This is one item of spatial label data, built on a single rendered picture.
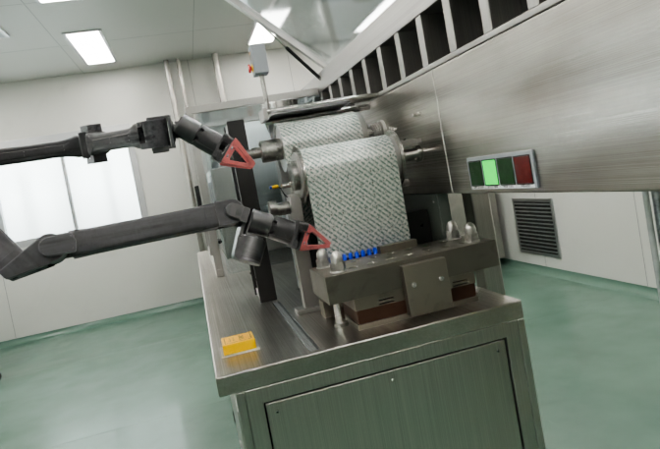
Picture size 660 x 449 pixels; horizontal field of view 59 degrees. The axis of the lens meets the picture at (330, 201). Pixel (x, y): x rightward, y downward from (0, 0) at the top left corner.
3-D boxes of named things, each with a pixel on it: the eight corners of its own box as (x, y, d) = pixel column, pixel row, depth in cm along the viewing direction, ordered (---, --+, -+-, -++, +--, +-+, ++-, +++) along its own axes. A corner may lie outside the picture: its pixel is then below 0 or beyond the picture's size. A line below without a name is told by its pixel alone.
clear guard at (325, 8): (222, -8, 227) (223, -9, 227) (327, 66, 237) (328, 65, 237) (249, -175, 125) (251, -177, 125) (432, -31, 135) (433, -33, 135)
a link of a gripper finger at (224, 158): (247, 177, 138) (213, 157, 136) (246, 178, 145) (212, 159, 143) (261, 152, 139) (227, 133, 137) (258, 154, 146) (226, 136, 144)
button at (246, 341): (222, 348, 129) (220, 338, 129) (253, 341, 131) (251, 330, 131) (224, 357, 123) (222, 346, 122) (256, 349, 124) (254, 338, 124)
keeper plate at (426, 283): (408, 315, 125) (399, 265, 125) (450, 305, 128) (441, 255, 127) (412, 317, 123) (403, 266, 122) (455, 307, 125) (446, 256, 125)
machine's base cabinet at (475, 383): (228, 393, 360) (201, 257, 355) (327, 367, 375) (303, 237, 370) (312, 813, 115) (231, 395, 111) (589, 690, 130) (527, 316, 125)
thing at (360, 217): (322, 269, 142) (308, 195, 141) (412, 250, 147) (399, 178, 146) (323, 269, 141) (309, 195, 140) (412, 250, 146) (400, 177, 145)
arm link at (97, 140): (82, 165, 166) (74, 127, 165) (101, 161, 170) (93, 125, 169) (155, 156, 136) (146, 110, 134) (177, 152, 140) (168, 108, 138)
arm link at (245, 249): (228, 199, 131) (221, 206, 139) (213, 249, 128) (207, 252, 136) (277, 216, 134) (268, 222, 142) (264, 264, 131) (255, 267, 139)
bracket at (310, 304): (293, 312, 152) (271, 197, 150) (316, 307, 153) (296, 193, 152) (297, 316, 147) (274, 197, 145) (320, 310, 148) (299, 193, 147)
